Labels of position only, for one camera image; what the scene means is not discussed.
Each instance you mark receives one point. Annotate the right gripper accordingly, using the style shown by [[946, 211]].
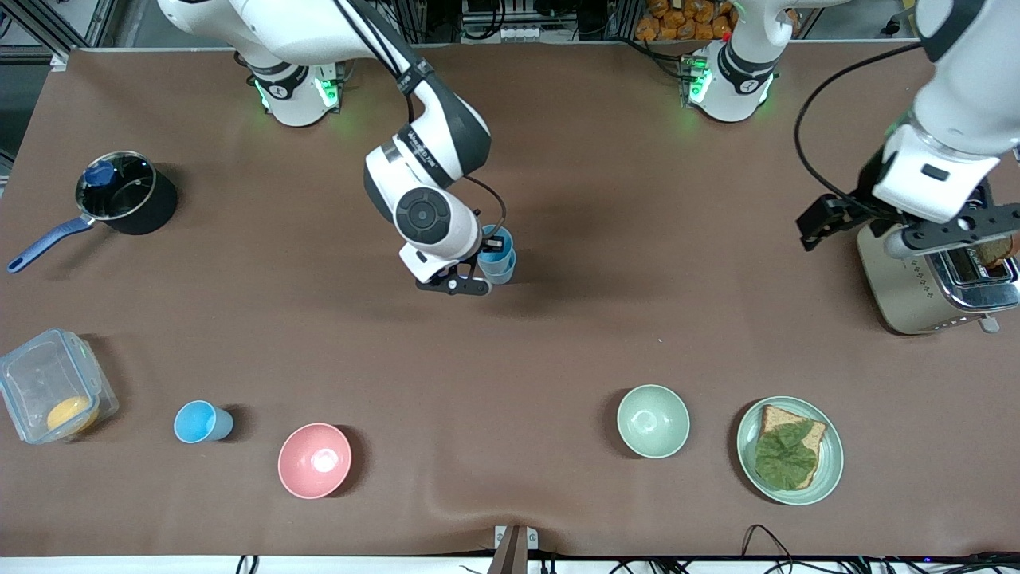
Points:
[[492, 241]]

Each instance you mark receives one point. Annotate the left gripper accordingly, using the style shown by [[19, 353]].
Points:
[[859, 203]]

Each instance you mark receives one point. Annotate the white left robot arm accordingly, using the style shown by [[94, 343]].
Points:
[[968, 88]]

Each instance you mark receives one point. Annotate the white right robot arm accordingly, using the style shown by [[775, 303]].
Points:
[[430, 159]]

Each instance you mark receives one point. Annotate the beige and chrome toaster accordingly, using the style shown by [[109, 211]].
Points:
[[896, 287]]

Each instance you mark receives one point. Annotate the toast slice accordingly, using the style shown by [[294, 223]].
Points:
[[994, 251]]

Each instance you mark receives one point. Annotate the white socket strip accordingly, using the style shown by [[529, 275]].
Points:
[[526, 33]]

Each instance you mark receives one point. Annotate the brown bread slice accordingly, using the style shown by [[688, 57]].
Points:
[[777, 420]]

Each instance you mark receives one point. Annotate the green bowl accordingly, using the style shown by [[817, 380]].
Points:
[[653, 421]]

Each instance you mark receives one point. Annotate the orange snack bag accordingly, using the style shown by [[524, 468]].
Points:
[[685, 20]]

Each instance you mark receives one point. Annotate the green lettuce leaf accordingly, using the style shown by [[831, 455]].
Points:
[[785, 458]]

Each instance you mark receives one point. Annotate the green plate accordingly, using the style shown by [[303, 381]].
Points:
[[829, 470]]

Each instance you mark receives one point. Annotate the pink bowl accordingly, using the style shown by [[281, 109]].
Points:
[[315, 461]]

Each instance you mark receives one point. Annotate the glass lid with blue knob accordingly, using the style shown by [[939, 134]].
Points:
[[119, 191]]

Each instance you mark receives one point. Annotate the orange food piece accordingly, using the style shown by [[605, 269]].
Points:
[[70, 414]]

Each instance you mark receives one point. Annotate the clear plastic food container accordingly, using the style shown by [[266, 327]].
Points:
[[32, 383]]

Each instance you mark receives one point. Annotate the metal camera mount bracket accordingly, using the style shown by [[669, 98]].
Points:
[[510, 550]]

